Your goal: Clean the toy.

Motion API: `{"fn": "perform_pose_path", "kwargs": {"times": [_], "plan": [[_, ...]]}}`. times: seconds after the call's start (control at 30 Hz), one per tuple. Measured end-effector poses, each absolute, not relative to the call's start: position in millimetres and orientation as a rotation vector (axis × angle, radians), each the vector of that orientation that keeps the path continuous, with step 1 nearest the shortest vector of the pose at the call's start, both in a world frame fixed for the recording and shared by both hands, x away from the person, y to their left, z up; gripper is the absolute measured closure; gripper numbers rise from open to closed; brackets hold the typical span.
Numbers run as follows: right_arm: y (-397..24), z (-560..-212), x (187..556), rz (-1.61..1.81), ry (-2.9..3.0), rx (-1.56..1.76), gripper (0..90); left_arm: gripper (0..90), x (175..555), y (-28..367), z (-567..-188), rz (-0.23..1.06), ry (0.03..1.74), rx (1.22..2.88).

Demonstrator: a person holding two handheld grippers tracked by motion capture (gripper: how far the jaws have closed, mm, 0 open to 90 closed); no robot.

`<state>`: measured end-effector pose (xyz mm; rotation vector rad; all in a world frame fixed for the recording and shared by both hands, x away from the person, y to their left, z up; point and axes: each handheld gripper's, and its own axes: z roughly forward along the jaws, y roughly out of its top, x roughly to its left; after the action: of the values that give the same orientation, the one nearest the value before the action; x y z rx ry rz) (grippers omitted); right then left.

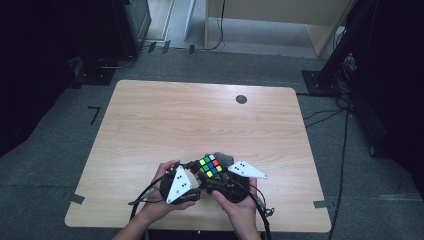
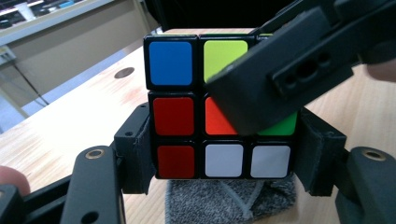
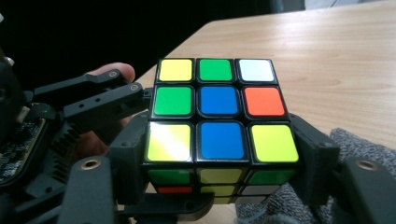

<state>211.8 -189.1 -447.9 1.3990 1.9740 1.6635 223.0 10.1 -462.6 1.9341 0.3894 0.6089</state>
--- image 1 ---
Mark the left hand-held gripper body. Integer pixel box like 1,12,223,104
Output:
159,163,203,205

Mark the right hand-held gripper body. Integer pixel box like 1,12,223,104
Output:
208,160,269,204

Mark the multicoloured puzzle cube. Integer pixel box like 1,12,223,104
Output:
190,153,224,179

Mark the grey terry cloth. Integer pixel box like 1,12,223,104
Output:
213,151,236,171

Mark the person's right hand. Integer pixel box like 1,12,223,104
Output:
211,177,259,231

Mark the black tape corner mark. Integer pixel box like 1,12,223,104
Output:
87,105,102,126

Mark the black stand base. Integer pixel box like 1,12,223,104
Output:
68,56,116,89

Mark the black cabinet with glass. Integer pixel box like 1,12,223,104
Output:
111,0,153,59

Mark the black metal stand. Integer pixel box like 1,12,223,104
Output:
301,0,378,98

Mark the light wooden desk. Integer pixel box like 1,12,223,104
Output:
204,0,356,58

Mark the black curtain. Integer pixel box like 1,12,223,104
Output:
346,0,424,194
0,0,118,159

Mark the left hand-held gripper cable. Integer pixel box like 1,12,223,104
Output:
128,176,171,223

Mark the hand-held gripper cable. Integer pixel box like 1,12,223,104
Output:
128,176,171,223
246,184,276,240

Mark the right hand-held gripper cable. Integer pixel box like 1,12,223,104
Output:
246,184,276,240

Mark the long black floor cable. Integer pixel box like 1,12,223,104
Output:
328,108,351,240

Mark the thin floor cable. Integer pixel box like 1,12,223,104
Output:
98,53,138,70

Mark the black hanging cable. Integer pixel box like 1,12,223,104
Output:
196,0,227,52

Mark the grey metal rail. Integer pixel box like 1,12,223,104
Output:
183,0,197,42

